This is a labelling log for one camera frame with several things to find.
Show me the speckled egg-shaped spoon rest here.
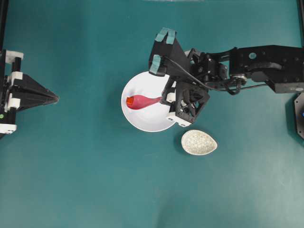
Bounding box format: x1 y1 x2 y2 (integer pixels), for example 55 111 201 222
181 130 218 156

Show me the pink ceramic spoon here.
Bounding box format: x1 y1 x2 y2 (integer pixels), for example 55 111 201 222
127 95 162 110

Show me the black frame rail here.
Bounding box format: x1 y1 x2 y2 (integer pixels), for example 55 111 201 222
297 0 304 47
0 0 9 50

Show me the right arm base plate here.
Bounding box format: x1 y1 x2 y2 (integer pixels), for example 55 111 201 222
285 93 304 140

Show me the black left frame rail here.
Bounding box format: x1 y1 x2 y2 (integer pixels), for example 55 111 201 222
0 0 9 50

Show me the black right frame rail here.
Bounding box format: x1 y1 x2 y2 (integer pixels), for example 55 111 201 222
297 0 304 47

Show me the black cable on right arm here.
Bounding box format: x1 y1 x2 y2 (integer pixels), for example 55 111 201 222
163 56 270 95

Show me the small red block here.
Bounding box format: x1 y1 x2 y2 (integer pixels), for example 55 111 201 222
126 96 134 106

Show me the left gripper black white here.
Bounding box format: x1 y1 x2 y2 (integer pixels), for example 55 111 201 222
0 50 58 135

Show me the white round bowl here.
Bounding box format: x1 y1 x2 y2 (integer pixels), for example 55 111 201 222
121 71 175 133

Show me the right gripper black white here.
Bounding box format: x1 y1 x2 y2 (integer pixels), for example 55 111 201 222
161 79 210 126

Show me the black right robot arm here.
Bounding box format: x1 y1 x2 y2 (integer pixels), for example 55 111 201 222
161 45 304 127

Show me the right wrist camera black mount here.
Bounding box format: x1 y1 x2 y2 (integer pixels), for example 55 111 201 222
148 28 191 76

